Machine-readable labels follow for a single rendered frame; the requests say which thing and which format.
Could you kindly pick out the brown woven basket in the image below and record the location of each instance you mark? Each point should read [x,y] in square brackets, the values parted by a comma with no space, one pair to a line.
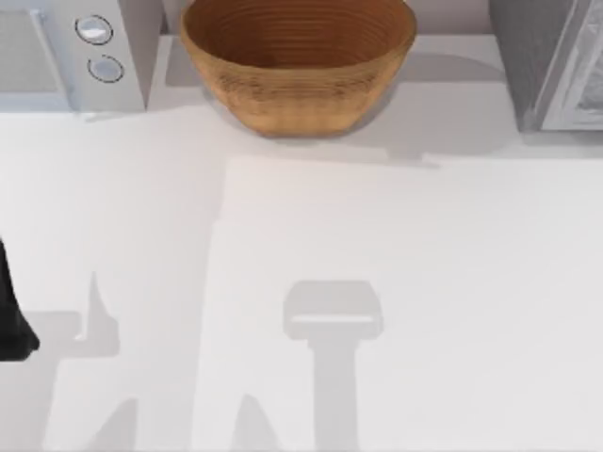
[298,70]

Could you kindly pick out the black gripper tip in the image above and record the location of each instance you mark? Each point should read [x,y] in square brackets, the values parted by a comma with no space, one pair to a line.
[10,325]

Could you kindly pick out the silver microwave knob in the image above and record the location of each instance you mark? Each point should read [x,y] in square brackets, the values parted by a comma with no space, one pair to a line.
[93,30]
[105,69]

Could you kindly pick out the pale microwave oven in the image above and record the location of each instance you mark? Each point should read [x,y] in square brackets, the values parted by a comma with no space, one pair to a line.
[56,56]

